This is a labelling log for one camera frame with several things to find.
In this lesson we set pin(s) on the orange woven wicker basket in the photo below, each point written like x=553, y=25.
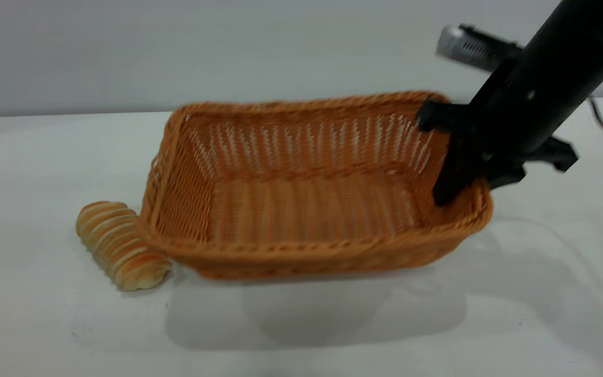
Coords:
x=301, y=209

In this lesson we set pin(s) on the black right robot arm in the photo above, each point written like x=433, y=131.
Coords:
x=573, y=47

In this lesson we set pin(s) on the ridged long bread roll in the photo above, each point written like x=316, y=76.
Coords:
x=118, y=246

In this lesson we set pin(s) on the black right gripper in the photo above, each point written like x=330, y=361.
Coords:
x=511, y=125

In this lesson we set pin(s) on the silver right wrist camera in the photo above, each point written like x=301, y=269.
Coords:
x=464, y=47

